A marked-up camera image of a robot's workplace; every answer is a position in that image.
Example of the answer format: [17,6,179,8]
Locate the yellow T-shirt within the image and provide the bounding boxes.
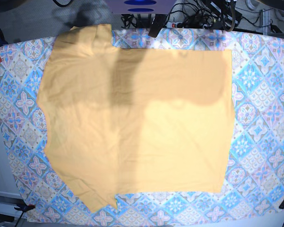
[36,25,235,212]

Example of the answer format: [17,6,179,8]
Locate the white power strip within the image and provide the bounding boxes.
[166,21,183,28]

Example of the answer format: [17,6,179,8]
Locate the black clamp top centre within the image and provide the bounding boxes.
[148,14,168,38]

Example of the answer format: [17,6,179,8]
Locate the patterned blue tablecloth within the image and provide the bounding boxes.
[0,28,284,227]

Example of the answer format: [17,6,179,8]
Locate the orange black clamp bottom left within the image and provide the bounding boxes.
[14,204,36,227]

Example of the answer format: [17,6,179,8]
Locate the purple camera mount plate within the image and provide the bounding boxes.
[105,0,176,14]

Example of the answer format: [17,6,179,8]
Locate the white rail bottom left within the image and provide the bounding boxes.
[0,191,25,217]

